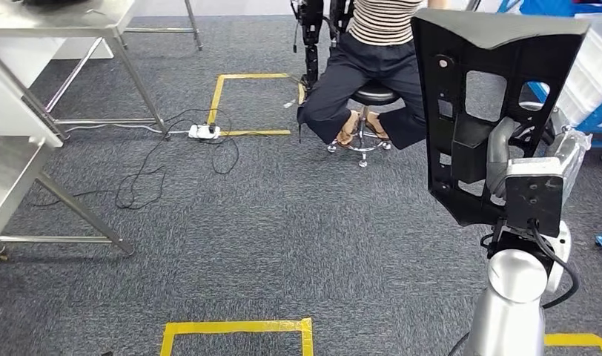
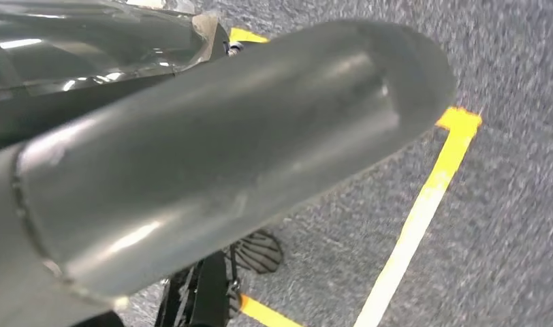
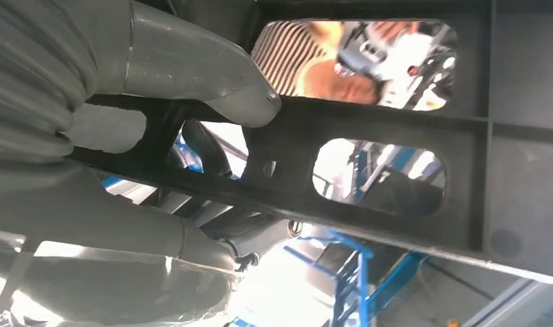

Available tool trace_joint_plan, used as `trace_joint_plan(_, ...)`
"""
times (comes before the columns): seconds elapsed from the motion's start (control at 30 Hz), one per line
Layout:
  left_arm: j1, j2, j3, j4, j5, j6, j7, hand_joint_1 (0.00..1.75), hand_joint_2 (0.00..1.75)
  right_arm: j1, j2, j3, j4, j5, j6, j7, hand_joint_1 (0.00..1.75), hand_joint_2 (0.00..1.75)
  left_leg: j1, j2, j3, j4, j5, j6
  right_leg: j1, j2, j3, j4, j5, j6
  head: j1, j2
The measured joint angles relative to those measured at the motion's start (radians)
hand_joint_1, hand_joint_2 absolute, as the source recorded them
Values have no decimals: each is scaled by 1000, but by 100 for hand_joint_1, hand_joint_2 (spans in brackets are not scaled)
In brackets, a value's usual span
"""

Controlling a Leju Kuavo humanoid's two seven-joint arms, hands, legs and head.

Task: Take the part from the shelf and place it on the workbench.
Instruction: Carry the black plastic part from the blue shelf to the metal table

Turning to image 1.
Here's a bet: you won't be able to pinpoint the black plastic bracket panel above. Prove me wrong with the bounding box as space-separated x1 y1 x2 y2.
411 8 591 228

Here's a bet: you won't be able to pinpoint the white partition panel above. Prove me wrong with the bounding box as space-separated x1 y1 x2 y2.
0 36 116 148

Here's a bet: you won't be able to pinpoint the black floor cable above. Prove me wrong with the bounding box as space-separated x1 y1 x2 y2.
30 108 240 211

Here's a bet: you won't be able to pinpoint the white plastic crate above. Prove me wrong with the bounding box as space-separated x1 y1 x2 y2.
556 14 602 129

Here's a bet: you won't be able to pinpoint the dark grey plastic parts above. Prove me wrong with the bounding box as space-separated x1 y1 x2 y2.
16 0 86 8

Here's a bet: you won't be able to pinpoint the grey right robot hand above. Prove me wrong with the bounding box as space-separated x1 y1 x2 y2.
485 100 592 203

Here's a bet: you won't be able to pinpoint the black stool with chrome base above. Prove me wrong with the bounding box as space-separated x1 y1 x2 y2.
326 81 400 169

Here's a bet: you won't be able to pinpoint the white floor cable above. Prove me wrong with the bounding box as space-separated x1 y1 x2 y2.
64 122 191 134

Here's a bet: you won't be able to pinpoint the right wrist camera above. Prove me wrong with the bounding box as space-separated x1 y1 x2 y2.
504 156 566 240

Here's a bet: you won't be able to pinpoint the person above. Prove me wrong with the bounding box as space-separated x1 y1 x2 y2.
297 0 452 151

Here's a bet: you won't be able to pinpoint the white power strip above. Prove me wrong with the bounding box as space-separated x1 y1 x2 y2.
188 123 222 141

